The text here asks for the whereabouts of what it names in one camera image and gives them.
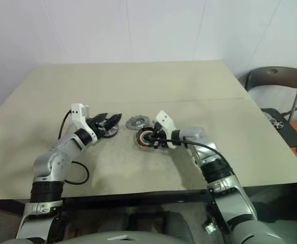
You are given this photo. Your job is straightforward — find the small grey metal gear part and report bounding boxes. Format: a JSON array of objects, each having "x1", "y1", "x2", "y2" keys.
[{"x1": 126, "y1": 115, "x2": 147, "y2": 131}]

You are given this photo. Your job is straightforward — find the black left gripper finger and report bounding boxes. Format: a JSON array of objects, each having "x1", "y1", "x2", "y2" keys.
[
  {"x1": 91, "y1": 112, "x2": 109, "y2": 125},
  {"x1": 104, "y1": 114, "x2": 123, "y2": 129}
]

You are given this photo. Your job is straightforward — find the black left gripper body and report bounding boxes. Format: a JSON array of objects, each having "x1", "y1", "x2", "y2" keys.
[{"x1": 87, "y1": 121, "x2": 108, "y2": 138}]

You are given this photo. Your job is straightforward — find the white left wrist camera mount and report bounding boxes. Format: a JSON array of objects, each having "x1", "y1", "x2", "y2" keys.
[{"x1": 70, "y1": 103, "x2": 98, "y2": 142}]

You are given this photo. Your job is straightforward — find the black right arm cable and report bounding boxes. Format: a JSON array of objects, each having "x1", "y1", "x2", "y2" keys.
[{"x1": 150, "y1": 123, "x2": 234, "y2": 171}]

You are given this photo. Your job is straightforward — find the grey motor housing copper windings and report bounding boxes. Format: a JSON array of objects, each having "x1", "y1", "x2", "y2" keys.
[{"x1": 132, "y1": 127, "x2": 164, "y2": 151}]

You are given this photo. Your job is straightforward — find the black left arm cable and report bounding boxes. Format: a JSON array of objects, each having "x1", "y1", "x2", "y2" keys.
[{"x1": 58, "y1": 109, "x2": 90, "y2": 185}]

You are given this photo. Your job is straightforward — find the silver spoked rotor black rim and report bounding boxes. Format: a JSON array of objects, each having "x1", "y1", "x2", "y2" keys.
[{"x1": 101, "y1": 126, "x2": 120, "y2": 139}]

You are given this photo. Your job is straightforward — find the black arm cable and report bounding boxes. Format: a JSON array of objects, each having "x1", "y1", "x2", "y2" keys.
[
  {"x1": 58, "y1": 109, "x2": 90, "y2": 185},
  {"x1": 150, "y1": 123, "x2": 234, "y2": 171}
]

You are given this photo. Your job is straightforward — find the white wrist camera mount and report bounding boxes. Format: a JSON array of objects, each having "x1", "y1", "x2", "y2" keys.
[
  {"x1": 155, "y1": 110, "x2": 183, "y2": 149},
  {"x1": 70, "y1": 103, "x2": 98, "y2": 142}
]

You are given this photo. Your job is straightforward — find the silver metal clamp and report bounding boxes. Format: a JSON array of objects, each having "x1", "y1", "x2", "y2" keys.
[{"x1": 201, "y1": 220, "x2": 214, "y2": 235}]

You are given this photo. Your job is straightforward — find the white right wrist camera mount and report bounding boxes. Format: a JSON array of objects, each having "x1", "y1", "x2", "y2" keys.
[{"x1": 155, "y1": 110, "x2": 183, "y2": 149}]

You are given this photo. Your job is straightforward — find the silver spoked wheel part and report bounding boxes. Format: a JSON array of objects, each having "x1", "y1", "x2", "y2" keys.
[{"x1": 267, "y1": 112, "x2": 284, "y2": 130}]

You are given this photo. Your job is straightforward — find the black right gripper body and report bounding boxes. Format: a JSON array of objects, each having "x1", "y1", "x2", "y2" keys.
[{"x1": 153, "y1": 121, "x2": 169, "y2": 149}]

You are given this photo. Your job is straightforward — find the grey robot torso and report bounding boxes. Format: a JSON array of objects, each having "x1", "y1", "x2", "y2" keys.
[{"x1": 69, "y1": 228, "x2": 169, "y2": 244}]

